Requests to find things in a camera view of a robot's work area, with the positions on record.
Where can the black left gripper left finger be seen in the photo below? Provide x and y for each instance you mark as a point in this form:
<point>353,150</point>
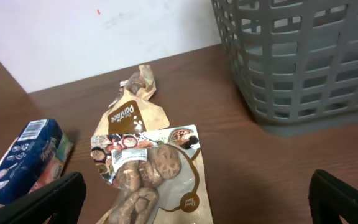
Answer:
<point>60,201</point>

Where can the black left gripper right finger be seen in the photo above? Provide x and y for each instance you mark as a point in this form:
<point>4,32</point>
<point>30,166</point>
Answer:
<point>331,199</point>

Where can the blue carton box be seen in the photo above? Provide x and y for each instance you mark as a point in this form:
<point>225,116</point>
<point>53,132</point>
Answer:
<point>35,158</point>

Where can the beige cookie pouch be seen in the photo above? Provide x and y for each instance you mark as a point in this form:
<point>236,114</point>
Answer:
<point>160,175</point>

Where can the crumpled beige Pantree pouch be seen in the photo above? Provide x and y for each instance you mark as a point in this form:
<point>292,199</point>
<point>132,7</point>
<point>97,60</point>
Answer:
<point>131,111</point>

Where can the grey plastic basket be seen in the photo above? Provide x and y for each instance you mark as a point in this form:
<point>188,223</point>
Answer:
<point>295,62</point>

